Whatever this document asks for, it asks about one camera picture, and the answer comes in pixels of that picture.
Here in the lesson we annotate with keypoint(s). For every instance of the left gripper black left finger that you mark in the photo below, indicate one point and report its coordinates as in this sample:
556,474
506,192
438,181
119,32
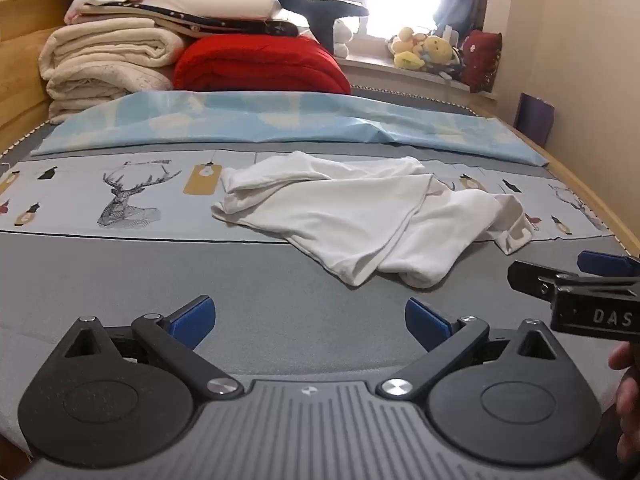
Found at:
113,396

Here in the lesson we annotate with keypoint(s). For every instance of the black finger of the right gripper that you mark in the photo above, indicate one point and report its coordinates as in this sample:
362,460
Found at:
535,280
599,263

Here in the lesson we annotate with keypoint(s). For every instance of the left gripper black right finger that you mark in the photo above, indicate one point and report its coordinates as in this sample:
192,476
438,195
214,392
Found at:
508,397

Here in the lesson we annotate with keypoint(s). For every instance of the white t-shirt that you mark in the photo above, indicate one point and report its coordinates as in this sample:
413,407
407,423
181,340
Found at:
358,218

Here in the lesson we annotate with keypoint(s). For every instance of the person's right hand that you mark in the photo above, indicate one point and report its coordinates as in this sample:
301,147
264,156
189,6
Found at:
626,357

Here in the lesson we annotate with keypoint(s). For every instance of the grey deer print bed sheet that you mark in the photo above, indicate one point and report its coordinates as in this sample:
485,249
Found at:
279,315

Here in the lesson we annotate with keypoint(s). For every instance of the dark red cushion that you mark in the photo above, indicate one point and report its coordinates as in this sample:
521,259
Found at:
481,53

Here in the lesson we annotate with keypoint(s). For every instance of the yellow plush toy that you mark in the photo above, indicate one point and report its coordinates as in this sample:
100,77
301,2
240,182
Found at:
420,52

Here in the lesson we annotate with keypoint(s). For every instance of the light blue patterned quilt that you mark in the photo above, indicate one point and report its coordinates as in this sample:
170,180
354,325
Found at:
179,117

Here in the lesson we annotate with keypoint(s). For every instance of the white small plush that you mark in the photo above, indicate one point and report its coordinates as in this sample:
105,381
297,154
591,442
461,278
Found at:
342,36

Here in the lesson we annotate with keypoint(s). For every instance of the cream folded blanket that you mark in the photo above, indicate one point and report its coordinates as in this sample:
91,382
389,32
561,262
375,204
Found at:
91,63

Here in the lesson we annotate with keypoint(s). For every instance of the red folded blanket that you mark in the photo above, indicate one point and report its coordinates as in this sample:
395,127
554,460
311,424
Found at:
258,63

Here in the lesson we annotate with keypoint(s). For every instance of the black studded flat cushion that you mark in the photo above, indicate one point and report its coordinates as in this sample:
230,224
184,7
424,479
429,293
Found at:
186,24

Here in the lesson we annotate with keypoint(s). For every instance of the white pillow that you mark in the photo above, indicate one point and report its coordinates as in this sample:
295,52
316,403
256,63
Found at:
233,9

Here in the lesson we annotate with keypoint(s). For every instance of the wooden bed frame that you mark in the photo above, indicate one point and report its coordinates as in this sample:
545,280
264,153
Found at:
25,27

